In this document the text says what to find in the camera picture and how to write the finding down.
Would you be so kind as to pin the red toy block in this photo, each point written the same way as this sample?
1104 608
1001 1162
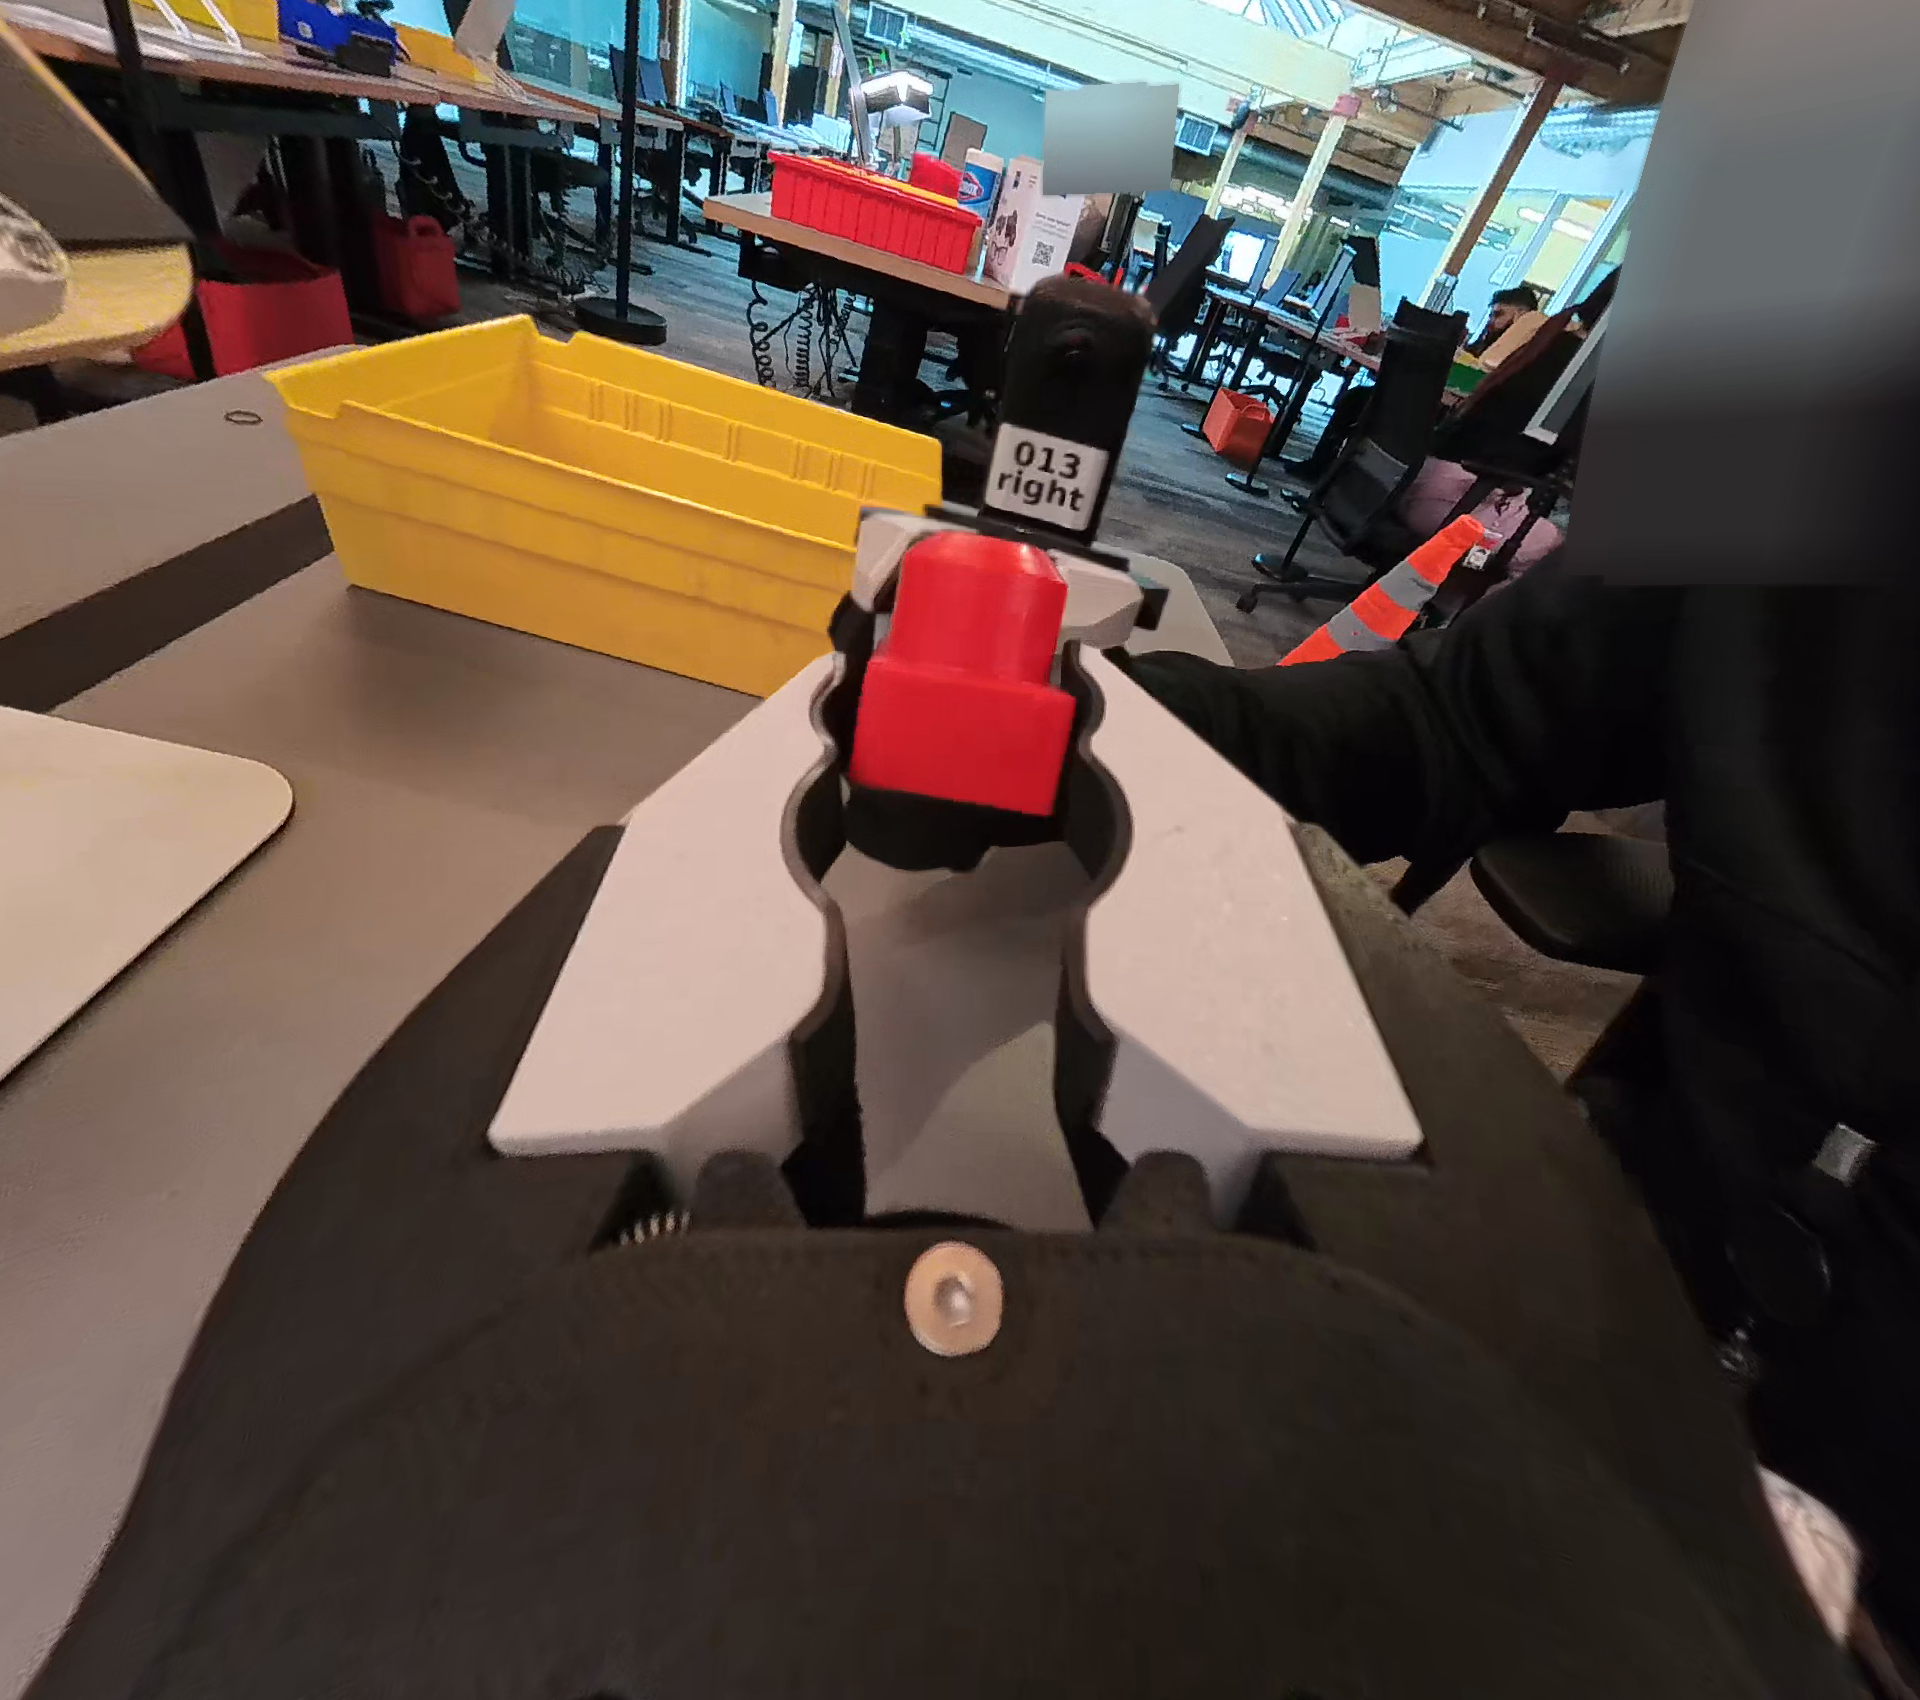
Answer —
961 710

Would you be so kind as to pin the yellow plastic bin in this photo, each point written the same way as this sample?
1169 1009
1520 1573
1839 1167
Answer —
600 574

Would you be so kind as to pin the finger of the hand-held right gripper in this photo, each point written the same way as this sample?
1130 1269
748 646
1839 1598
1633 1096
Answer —
882 545
1102 598

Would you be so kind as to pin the orange traffic cone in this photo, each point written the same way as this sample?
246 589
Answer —
1389 604

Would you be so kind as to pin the small blue bin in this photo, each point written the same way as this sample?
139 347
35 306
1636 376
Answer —
322 20

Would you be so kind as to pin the white desk lamp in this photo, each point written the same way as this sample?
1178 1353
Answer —
892 94

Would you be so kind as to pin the person's right forearm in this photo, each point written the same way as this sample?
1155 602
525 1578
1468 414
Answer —
1350 740

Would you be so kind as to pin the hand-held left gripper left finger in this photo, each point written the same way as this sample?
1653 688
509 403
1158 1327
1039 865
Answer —
675 981

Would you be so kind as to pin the wooden work table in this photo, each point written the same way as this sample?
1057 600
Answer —
751 214

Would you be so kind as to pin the red jug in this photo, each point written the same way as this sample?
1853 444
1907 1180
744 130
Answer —
939 172

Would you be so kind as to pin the black floor stand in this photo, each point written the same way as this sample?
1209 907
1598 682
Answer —
638 81

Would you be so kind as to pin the black office chair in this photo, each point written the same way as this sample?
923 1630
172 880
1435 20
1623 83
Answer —
1380 440

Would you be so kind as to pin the white wipes canister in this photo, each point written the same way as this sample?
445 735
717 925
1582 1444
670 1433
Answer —
983 189

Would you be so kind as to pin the red floor bin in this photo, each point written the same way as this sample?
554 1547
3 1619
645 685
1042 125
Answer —
1239 425

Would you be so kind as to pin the red tray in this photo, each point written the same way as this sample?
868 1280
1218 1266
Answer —
878 209

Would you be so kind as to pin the white printed box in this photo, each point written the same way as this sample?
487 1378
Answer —
1034 231

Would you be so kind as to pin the white stand base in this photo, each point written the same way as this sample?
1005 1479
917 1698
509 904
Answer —
120 861

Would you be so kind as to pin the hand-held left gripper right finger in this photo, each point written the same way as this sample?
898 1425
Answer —
1245 981

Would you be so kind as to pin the long wooden table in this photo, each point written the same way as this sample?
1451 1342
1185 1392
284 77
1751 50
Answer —
300 81

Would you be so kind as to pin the small yellow bin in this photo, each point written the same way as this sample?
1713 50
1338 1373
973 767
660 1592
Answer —
224 5

